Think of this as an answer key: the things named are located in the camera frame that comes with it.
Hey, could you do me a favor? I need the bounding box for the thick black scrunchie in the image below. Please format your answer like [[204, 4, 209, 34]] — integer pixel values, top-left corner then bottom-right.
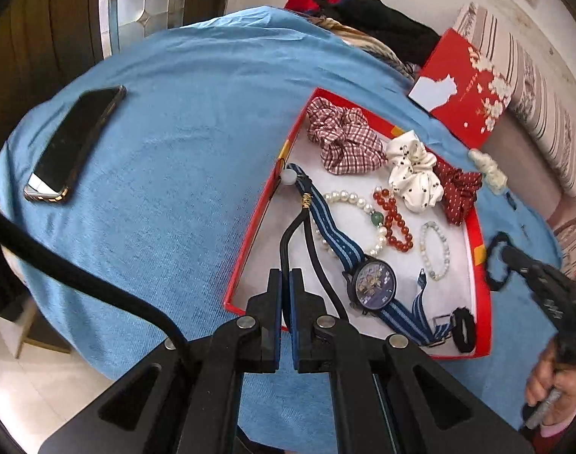
[[451, 308, 477, 354]]

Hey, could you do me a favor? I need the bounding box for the blue striped strap watch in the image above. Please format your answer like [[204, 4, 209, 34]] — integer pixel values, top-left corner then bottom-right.
[[283, 163, 452, 347]]

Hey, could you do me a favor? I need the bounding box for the pale green bead bracelet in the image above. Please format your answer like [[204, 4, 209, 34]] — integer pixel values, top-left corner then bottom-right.
[[418, 220, 452, 282]]

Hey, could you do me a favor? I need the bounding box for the red polka dot scrunchie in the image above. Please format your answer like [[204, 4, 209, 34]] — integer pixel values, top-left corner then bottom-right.
[[433, 158, 483, 225]]

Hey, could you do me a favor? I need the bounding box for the white pearl bracelet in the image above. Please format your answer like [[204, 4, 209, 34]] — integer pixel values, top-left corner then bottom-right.
[[310, 188, 390, 258]]

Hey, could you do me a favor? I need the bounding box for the white dotted scrunchie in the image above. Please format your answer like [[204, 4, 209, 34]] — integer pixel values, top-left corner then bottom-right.
[[385, 130, 444, 213]]

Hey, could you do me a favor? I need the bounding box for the dark cord pendant necklace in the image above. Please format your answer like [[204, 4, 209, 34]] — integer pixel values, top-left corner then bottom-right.
[[277, 167, 351, 322]]

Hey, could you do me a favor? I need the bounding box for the red white checkered scrunchie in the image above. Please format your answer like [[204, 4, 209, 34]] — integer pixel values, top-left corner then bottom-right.
[[306, 96, 387, 175]]

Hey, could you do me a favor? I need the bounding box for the person right hand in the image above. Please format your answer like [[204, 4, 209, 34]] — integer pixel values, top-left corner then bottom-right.
[[525, 339, 576, 426]]

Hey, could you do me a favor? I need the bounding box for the cream knitted scrunchie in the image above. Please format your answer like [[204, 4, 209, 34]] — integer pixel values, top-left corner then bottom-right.
[[468, 149, 507, 196]]

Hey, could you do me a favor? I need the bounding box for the red tray box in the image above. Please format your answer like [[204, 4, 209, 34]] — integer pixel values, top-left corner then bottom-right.
[[223, 88, 492, 360]]

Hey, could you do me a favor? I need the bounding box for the striped floral bolster pillow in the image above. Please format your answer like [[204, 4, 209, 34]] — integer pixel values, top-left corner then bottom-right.
[[453, 2, 576, 199]]

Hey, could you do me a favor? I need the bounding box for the red floral box lid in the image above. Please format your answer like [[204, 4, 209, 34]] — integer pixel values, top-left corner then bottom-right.
[[408, 29, 512, 150]]

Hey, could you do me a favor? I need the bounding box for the blue towel cloth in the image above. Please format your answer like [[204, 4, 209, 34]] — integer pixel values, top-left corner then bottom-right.
[[0, 6, 553, 453]]

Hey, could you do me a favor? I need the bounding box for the black smartphone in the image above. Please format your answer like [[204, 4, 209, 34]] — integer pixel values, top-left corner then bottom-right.
[[23, 85, 127, 203]]

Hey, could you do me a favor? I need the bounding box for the black and red clothes pile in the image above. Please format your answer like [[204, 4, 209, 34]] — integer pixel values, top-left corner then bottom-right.
[[284, 0, 441, 66]]

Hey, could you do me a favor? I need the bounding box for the black cable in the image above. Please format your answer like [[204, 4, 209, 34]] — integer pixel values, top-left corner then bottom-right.
[[0, 202, 195, 365]]

